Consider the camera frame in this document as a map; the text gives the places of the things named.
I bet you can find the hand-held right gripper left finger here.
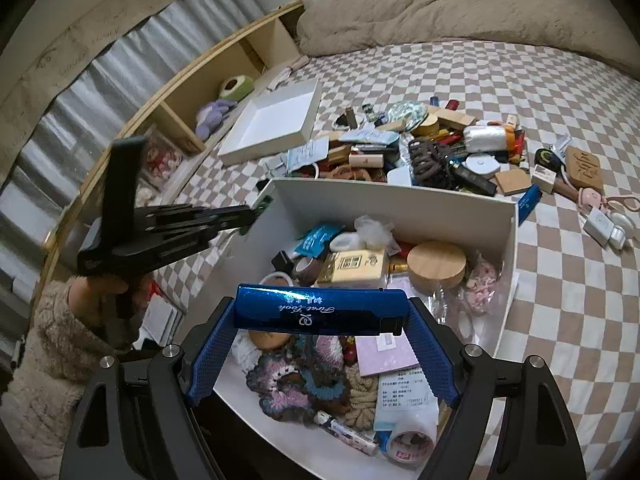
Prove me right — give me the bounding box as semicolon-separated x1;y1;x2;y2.
60;297;241;480

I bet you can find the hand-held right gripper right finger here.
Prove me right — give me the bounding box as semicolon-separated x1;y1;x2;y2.
407;297;586;480

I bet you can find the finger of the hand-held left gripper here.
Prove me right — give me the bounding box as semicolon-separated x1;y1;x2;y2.
154;220;251;249
135;203;258;228

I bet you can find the blue glossy rectangular case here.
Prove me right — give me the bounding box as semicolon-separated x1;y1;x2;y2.
234;284;411;337

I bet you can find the white cardboard box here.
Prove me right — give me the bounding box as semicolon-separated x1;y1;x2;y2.
192;177;519;466

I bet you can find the person's left forearm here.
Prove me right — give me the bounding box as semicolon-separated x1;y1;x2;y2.
0;280;135;466

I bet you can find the person's left hand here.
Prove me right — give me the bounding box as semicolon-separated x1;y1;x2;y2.
70;274;151;326

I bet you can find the pink square card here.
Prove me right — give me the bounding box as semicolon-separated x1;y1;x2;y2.
355;332;421;377

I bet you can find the light blue mask packet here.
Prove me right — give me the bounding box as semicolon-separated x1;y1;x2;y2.
374;370;439;434

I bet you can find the floral printed pouch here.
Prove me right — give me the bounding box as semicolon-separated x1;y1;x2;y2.
140;130;187;192

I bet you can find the white tape roll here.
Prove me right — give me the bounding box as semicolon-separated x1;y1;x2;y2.
258;271;296;289
387;427;439;464

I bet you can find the dark crocheted yarn scrunchie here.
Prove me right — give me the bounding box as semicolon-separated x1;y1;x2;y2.
245;335;352;422

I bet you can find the pink floral scrunchie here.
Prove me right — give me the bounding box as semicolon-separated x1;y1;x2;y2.
462;262;501;307

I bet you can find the round wooden lid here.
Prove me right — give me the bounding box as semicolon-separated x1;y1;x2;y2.
406;241;467;290

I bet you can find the purple plush toy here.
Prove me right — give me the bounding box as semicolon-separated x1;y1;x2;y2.
195;100;239;141

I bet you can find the brown tape roll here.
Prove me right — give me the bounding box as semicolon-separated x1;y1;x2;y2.
292;255;326;284

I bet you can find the blue wipe packet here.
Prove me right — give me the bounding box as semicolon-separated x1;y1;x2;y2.
294;223;346;256

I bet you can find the cartoon printed tube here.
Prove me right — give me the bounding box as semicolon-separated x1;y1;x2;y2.
315;410;379;456

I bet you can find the shallow white box lid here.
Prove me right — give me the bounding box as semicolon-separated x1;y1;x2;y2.
217;78;324;166

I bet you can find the white text paper packet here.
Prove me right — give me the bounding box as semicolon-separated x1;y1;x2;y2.
285;140;331;171

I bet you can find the small beige printed box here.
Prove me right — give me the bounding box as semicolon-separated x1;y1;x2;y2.
330;249;389;284

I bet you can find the checkered bed sheet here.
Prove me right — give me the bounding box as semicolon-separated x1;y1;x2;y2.
155;35;640;480

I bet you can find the wooden headboard shelf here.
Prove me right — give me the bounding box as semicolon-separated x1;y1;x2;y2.
40;0;307;286

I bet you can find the brown bear shaped board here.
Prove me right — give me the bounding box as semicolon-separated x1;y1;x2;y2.
327;165;389;181

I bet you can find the grey white curtain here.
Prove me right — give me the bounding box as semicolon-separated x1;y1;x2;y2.
0;0;267;321

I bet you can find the beige lipstick box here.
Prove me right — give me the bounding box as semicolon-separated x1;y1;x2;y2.
348;152;385;169

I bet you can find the small blue box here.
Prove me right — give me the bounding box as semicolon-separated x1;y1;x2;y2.
516;185;544;226

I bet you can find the black rectangular tube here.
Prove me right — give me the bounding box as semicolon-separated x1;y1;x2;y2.
450;165;499;196

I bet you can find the pale blue flat packet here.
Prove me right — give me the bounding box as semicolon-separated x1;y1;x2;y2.
340;127;401;145

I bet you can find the light wooden square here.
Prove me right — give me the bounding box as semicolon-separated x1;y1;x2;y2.
494;169;530;197

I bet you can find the brown hair claw clip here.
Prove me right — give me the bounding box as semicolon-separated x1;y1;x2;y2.
407;140;454;186

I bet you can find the white round compact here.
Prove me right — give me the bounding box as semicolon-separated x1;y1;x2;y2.
465;152;501;176

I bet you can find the small white printed box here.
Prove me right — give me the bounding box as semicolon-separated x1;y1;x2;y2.
531;165;557;195

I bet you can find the white charger plug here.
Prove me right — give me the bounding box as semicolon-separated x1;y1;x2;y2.
582;207;629;251

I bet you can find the beige curtain valance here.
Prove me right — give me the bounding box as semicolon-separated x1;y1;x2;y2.
0;0;247;171

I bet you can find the silver white rolled pouch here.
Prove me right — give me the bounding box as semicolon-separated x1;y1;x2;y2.
462;125;514;154

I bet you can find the iridescent green foil bag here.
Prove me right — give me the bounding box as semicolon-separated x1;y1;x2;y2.
387;101;429;134

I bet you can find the black round tape measure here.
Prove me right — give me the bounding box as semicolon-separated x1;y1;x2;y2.
534;147;561;171

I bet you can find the pink eyelash curler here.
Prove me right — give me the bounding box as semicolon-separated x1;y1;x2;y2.
577;187;640;216

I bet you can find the rectangular wooden block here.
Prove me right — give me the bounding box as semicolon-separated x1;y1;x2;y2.
435;107;476;131

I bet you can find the carved wooden plaque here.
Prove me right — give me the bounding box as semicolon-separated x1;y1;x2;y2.
565;146;605;192

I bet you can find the beige fluffy duvet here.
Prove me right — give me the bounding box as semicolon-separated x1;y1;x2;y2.
297;0;640;82

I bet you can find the beige knotted rope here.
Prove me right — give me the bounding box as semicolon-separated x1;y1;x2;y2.
345;365;382;432

